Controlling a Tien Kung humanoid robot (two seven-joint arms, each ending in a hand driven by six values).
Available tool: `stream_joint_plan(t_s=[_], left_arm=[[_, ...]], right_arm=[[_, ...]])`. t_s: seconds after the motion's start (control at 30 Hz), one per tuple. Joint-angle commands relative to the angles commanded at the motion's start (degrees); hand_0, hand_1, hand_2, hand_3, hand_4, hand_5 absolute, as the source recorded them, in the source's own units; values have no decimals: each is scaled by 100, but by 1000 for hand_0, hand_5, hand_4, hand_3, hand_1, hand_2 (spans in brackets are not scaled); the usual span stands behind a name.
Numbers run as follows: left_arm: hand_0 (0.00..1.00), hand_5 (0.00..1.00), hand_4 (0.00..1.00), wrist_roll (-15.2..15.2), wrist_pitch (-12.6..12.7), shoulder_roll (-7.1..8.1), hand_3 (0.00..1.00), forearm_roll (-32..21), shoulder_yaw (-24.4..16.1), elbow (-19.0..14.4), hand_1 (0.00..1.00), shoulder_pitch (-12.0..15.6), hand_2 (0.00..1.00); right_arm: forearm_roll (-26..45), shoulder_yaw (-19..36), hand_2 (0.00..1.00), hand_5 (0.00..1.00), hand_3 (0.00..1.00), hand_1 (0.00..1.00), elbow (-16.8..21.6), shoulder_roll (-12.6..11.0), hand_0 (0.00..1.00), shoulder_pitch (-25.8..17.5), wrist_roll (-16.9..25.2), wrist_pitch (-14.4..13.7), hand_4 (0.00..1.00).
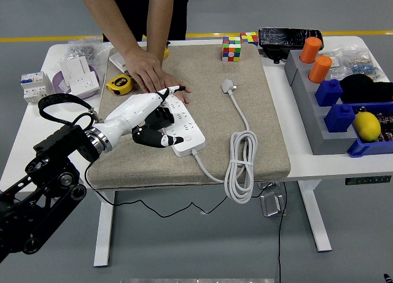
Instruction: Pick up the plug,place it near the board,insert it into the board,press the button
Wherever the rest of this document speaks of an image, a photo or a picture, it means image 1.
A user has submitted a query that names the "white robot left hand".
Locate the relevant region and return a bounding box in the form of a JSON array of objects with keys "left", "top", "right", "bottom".
[{"left": 93, "top": 85, "right": 187, "bottom": 149}]

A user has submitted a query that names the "person's right hand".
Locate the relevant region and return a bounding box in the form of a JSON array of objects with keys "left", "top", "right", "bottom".
[{"left": 122, "top": 46, "right": 169, "bottom": 94}]

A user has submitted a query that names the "person's left hand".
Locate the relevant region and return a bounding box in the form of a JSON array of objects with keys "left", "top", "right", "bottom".
[{"left": 161, "top": 67, "right": 192, "bottom": 105}]

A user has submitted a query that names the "black plug adapter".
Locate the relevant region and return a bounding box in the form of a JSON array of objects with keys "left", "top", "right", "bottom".
[{"left": 153, "top": 106, "right": 175, "bottom": 130}]

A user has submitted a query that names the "white power strip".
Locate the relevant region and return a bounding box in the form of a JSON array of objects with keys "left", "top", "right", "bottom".
[{"left": 159, "top": 94, "right": 207, "bottom": 157}]

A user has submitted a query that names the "thin black adapter cord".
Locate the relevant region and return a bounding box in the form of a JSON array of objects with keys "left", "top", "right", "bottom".
[{"left": 84, "top": 160, "right": 277, "bottom": 219}]

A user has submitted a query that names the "dark circuit board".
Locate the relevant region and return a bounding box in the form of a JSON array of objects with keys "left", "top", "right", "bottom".
[{"left": 356, "top": 106, "right": 393, "bottom": 142}]

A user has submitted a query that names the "yellow tape measure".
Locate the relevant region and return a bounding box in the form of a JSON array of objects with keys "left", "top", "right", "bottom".
[{"left": 106, "top": 74, "right": 134, "bottom": 96}]

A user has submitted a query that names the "person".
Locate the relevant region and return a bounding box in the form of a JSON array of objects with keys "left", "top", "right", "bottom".
[{"left": 103, "top": 0, "right": 189, "bottom": 42}]

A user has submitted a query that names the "grey-brown mat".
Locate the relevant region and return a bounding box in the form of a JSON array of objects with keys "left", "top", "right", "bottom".
[{"left": 87, "top": 43, "right": 292, "bottom": 190}]

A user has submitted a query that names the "large Rubik's cube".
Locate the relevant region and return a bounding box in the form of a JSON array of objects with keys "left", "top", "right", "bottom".
[{"left": 221, "top": 36, "right": 243, "bottom": 63}]

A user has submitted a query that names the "clear bag of screws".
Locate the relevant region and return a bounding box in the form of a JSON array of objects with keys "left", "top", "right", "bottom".
[{"left": 66, "top": 36, "right": 113, "bottom": 69}]

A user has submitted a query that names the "purple bowl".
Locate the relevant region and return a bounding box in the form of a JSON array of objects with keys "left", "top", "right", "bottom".
[{"left": 51, "top": 64, "right": 103, "bottom": 99}]

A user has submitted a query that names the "small Rubik's cube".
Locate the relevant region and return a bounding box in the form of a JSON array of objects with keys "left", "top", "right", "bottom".
[{"left": 239, "top": 31, "right": 259, "bottom": 47}]

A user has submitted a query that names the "white table leg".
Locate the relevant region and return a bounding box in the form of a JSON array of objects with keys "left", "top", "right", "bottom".
[
  {"left": 297, "top": 180, "right": 333, "bottom": 252},
  {"left": 93, "top": 190, "right": 116, "bottom": 268}
]

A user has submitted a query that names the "black table control panel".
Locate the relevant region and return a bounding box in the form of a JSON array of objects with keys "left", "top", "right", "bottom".
[{"left": 344, "top": 175, "right": 392, "bottom": 186}]

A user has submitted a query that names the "white circuit breaker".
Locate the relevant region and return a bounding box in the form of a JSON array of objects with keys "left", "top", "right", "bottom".
[{"left": 20, "top": 71, "right": 52, "bottom": 105}]

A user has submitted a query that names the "black film-wrapped device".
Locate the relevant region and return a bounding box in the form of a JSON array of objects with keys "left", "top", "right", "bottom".
[{"left": 257, "top": 26, "right": 324, "bottom": 64}]

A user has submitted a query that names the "blue plastic bin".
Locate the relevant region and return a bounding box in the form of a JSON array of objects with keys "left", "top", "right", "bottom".
[{"left": 346, "top": 101, "right": 393, "bottom": 158}]

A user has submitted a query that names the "grey stepped peg holder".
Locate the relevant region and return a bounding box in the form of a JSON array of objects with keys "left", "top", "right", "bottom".
[{"left": 283, "top": 49, "right": 366, "bottom": 157}]

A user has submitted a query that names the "orange cylinder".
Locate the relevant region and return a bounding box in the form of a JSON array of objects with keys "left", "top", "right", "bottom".
[
  {"left": 299, "top": 36, "right": 322, "bottom": 64},
  {"left": 308, "top": 55, "right": 333, "bottom": 84}
]

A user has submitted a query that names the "blue block with knob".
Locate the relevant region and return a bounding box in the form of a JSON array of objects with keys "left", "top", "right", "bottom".
[
  {"left": 324, "top": 103, "right": 356, "bottom": 134},
  {"left": 314, "top": 79, "right": 344, "bottom": 107}
]

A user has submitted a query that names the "yellow lemon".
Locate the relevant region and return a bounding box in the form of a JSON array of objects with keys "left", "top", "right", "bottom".
[{"left": 352, "top": 110, "right": 382, "bottom": 142}]

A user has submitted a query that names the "clear bag of small parts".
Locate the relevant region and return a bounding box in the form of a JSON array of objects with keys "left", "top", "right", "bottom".
[{"left": 337, "top": 45, "right": 386, "bottom": 81}]

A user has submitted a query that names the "black cloth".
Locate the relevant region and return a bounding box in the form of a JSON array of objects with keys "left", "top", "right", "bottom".
[{"left": 338, "top": 73, "right": 393, "bottom": 105}]

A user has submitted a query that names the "white flat switch panel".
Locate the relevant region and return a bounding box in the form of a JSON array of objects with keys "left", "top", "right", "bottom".
[{"left": 109, "top": 51, "right": 128, "bottom": 72}]

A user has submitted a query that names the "white power strip cord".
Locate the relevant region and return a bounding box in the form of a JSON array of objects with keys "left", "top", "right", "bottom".
[{"left": 192, "top": 77, "right": 259, "bottom": 205}]

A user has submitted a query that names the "white wall socket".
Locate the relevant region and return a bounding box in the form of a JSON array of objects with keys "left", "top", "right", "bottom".
[{"left": 69, "top": 71, "right": 101, "bottom": 98}]

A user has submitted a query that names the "white switch plate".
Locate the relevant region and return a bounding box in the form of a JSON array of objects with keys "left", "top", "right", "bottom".
[{"left": 59, "top": 55, "right": 91, "bottom": 87}]

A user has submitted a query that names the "black floor cable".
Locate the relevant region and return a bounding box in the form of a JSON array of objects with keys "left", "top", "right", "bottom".
[{"left": 277, "top": 181, "right": 288, "bottom": 283}]

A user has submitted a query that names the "large metal bracket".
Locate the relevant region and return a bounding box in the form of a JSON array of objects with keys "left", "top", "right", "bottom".
[{"left": 260, "top": 192, "right": 287, "bottom": 218}]

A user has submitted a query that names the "small metal bracket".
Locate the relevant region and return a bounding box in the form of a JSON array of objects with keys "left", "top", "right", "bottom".
[{"left": 257, "top": 180, "right": 282, "bottom": 190}]

